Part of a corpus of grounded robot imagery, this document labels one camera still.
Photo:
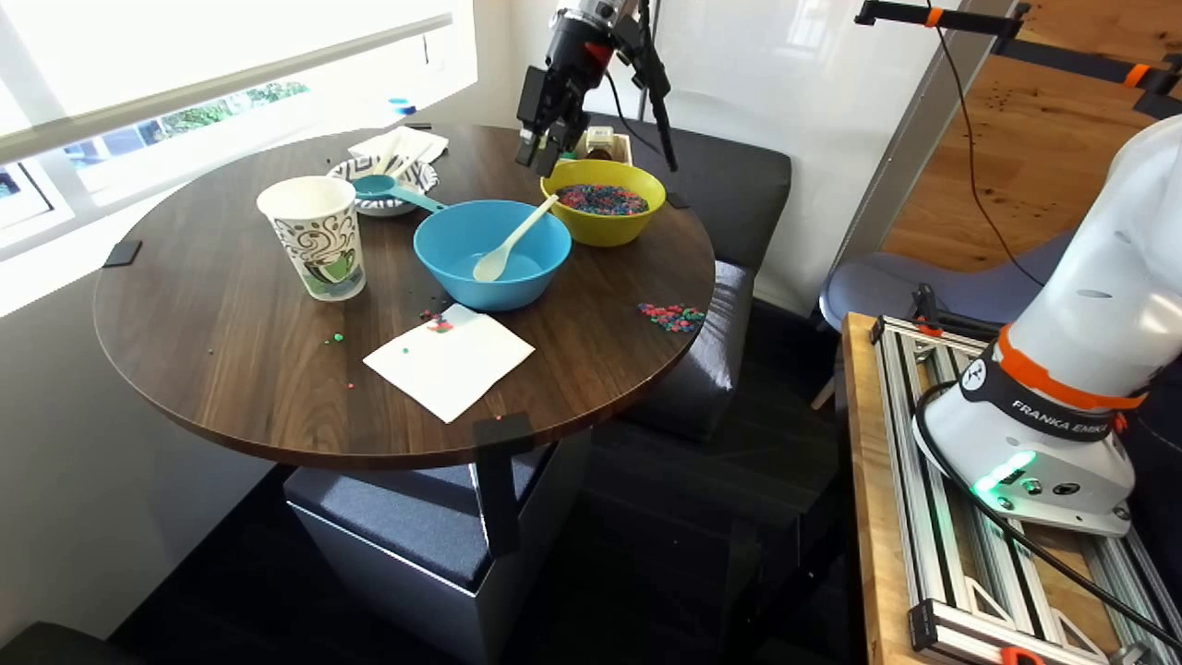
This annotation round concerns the small green bead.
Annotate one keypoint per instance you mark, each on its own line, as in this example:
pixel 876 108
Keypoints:
pixel 334 337

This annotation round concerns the blue bowl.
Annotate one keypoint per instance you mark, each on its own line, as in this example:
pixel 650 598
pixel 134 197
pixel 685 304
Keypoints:
pixel 528 278

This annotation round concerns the black metal table frame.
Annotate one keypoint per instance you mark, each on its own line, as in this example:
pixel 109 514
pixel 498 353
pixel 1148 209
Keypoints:
pixel 495 500

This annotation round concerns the folded patterned napkin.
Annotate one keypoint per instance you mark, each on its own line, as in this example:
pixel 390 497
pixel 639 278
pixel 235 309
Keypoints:
pixel 399 144

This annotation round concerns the dark upholstered armchair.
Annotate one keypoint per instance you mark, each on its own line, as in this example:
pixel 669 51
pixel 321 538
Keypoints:
pixel 725 187

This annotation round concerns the teal plastic scoop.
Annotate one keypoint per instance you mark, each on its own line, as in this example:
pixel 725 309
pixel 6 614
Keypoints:
pixel 378 187

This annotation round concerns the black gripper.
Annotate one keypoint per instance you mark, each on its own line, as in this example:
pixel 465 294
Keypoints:
pixel 578 69

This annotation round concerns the black table edge bracket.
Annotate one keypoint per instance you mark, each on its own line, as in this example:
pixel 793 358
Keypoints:
pixel 123 251
pixel 504 428

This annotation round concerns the small patterned bowl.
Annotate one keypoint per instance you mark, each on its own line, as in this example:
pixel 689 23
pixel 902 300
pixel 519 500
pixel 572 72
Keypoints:
pixel 394 204

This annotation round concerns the white paper napkin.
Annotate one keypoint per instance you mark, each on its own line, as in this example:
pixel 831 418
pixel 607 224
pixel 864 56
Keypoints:
pixel 449 368

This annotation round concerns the colourful beads filling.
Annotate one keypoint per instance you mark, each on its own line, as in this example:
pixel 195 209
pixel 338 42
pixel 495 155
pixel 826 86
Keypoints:
pixel 602 200

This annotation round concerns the patterned paper cup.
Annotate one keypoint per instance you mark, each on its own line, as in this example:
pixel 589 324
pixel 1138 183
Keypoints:
pixel 317 246

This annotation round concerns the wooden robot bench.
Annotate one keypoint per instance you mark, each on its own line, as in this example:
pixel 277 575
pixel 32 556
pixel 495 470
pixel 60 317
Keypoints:
pixel 870 517

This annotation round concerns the yellow bowl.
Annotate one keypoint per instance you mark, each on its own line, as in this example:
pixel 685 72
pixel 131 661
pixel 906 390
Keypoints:
pixel 607 231

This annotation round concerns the black orange bench clamp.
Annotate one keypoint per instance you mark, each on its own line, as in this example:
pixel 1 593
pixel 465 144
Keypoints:
pixel 927 309

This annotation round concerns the blue grey chair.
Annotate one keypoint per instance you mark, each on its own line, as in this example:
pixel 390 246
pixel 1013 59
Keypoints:
pixel 948 289

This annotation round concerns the white plastic spoon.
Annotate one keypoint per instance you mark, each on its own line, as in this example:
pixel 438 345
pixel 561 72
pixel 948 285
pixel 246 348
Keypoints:
pixel 492 260

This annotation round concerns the spilled colourful beads pile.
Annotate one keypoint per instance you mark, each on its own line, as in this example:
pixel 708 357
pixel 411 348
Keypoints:
pixel 669 315

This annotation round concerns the small red beads cluster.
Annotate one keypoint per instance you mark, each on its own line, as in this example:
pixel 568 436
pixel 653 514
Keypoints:
pixel 438 324

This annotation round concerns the black camera tripod arm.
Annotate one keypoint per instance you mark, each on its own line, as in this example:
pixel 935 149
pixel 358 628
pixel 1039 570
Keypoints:
pixel 1056 56

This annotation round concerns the aluminium profile robot mount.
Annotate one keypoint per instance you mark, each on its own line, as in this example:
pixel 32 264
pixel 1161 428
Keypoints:
pixel 948 539

